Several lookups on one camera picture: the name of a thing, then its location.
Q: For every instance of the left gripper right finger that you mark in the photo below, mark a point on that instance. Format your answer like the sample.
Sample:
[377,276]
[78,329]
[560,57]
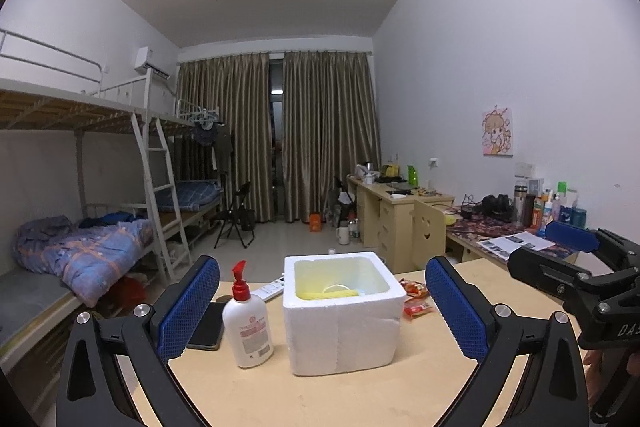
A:
[552,389]

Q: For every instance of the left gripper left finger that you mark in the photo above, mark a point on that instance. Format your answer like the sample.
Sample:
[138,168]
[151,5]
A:
[93,390]

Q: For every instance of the yellow foam fruit net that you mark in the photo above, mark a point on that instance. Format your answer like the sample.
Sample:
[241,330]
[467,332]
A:
[328,293]

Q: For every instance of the person's right hand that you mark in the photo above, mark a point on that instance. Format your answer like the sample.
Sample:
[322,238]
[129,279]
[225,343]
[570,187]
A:
[592,362]

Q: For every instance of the black smartphone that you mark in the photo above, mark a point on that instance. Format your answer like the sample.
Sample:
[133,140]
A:
[208,334]

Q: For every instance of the blue patterned quilt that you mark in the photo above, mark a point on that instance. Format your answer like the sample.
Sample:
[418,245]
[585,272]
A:
[89,261]

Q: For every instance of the white lotion pump bottle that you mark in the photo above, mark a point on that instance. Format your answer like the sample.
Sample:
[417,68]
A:
[246,323]

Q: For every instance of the printed paper sheet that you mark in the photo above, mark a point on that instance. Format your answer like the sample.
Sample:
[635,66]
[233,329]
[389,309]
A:
[506,244]

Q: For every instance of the group of toiletry bottles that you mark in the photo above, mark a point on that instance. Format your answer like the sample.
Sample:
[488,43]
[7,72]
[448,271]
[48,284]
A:
[536,203]

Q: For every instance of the white remote control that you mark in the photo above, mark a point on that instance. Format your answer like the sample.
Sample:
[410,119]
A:
[270,290]

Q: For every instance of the black headphones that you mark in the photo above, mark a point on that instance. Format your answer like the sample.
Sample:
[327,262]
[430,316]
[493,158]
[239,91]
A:
[497,207]

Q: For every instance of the blue checkered far bedding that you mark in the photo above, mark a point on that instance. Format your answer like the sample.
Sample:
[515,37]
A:
[192,196]

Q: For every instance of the black folding chair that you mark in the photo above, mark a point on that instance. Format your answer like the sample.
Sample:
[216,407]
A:
[236,218]

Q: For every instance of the red snack packet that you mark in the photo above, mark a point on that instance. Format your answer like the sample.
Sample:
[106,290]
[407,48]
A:
[418,299]

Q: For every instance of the metal bunk bed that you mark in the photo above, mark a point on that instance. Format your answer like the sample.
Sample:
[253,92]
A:
[70,148]

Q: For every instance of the wooden smiley chair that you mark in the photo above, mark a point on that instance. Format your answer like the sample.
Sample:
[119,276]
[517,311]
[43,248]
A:
[428,232]

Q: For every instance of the white styrofoam box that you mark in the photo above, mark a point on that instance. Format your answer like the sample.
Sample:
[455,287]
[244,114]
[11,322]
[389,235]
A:
[341,335]

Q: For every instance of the orange box on floor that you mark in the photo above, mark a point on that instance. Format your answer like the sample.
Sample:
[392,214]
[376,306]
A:
[315,222]

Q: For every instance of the hanging dark clothes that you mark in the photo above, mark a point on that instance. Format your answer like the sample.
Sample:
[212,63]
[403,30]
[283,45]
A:
[219,138]

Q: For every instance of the white kettle jug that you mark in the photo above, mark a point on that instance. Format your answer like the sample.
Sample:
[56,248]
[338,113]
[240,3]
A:
[342,235]

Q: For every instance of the green bag on desk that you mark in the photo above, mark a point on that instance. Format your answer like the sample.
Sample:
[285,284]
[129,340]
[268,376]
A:
[412,177]

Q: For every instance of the light wooden desk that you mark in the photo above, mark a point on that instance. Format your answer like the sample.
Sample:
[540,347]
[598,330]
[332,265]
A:
[386,223]

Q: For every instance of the white air conditioner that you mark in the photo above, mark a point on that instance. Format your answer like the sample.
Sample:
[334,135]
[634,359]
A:
[144,61]

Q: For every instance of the anime girl wall poster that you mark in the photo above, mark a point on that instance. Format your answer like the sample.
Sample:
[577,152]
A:
[497,138]

